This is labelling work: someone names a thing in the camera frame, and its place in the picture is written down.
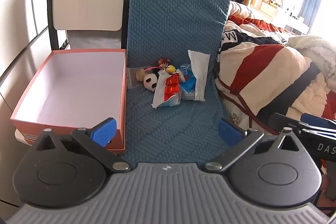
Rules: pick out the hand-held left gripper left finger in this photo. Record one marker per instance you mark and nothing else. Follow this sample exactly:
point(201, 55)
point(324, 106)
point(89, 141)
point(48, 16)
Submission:
point(105, 130)

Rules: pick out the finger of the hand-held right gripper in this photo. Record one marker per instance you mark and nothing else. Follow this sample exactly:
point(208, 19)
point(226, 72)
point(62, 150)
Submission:
point(316, 118)
point(282, 121)

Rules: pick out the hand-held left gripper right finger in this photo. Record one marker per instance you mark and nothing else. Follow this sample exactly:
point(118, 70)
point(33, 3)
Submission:
point(229, 132)

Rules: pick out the pink cardboard box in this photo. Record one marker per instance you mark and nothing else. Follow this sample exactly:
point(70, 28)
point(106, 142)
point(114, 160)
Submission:
point(71, 87)

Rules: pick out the black and white plush toy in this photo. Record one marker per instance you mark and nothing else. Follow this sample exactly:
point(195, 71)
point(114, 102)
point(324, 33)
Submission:
point(151, 81)

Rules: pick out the blue white plastic packet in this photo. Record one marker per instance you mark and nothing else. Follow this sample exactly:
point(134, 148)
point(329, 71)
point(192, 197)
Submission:
point(200, 69)

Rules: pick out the red-haired doll figure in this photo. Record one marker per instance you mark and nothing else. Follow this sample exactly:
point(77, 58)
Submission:
point(164, 62)

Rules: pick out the red and cream striped quilt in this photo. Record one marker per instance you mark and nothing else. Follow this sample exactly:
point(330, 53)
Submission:
point(262, 69)

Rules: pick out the clear zip bag with tan item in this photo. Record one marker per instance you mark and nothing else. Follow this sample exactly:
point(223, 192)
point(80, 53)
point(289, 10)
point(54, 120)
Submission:
point(132, 77)

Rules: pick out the white fluffy blanket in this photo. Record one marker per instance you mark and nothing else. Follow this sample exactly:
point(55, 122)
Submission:
point(315, 48)

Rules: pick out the white desk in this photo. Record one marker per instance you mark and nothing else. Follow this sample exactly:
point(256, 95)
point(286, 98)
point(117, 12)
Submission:
point(288, 19)

